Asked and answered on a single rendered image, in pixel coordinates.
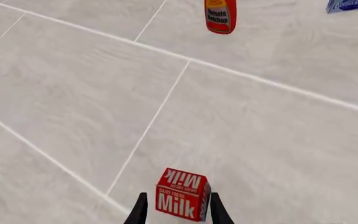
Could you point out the red tomato ketchup bottle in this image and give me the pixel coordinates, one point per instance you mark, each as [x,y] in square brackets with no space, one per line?
[221,16]

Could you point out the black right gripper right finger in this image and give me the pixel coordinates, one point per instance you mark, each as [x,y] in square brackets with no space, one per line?
[220,212]

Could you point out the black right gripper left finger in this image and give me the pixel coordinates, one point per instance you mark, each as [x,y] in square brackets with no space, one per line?
[138,212]

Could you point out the red milk carton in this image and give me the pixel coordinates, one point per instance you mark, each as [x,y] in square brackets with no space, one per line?
[179,193]

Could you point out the blue printed box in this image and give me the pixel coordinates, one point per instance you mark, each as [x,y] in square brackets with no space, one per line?
[348,5]

